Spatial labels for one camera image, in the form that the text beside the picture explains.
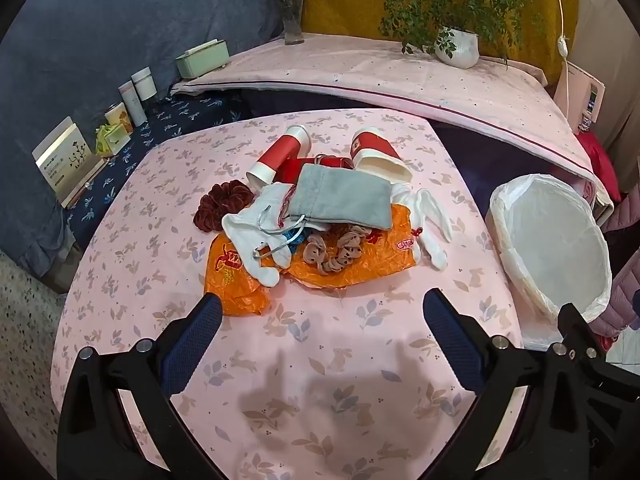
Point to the green packet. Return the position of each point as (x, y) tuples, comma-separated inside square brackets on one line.
[(110, 139)]

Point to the dark purple cloth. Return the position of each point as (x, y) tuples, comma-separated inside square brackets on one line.
[(475, 160)]

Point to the mustard yellow cloth backdrop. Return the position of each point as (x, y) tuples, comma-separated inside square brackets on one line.
[(340, 10)]

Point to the glass vase with red flowers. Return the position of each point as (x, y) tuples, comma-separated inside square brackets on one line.
[(293, 27)]

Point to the red cloth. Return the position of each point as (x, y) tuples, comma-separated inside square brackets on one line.
[(597, 160)]

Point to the white bottle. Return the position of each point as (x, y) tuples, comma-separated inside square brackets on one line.
[(132, 105)]

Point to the white glove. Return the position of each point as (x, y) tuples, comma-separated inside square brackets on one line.
[(430, 230), (250, 230)]

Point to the potted plant in white pot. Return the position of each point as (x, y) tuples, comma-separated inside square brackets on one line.
[(457, 47)]

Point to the navy leaf-print cloth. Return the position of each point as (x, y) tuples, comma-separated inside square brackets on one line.
[(165, 120)]

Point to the blue cloth backdrop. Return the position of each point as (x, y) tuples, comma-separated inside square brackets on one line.
[(100, 25)]

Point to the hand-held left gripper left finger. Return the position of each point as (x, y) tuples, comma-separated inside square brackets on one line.
[(197, 340)]

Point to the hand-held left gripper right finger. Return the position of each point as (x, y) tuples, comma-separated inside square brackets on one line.
[(450, 340)]

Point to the small yellow picture box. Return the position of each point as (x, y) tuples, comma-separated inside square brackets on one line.
[(117, 116)]

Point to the dark red scrunchie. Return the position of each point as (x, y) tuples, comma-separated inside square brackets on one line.
[(217, 207)]

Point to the pale green box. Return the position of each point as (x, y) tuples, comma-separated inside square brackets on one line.
[(202, 60)]

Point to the pink rabbit-print tablecloth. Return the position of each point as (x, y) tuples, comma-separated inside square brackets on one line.
[(150, 280)]

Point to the crushed red paper cup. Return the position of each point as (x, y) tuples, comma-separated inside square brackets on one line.
[(330, 162)]

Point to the white canister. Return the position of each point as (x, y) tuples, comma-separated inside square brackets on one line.
[(145, 85)]

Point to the orange plastic bag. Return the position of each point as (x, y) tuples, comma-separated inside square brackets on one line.
[(350, 272)]

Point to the small blue item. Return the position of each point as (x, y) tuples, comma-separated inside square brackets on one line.
[(292, 240)]

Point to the trash bin with white liner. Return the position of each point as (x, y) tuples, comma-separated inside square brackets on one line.
[(550, 245)]

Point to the white wall device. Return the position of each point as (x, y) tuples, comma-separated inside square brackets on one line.
[(575, 95)]

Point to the red and white paper cup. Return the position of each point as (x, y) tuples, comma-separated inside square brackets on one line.
[(372, 147), (280, 152)]

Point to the purple puffer jacket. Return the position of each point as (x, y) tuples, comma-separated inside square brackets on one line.
[(625, 300)]

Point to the pink floral sheet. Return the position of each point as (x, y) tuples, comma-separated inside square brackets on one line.
[(350, 70)]

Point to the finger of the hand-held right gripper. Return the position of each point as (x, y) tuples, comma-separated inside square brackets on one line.
[(575, 327)]

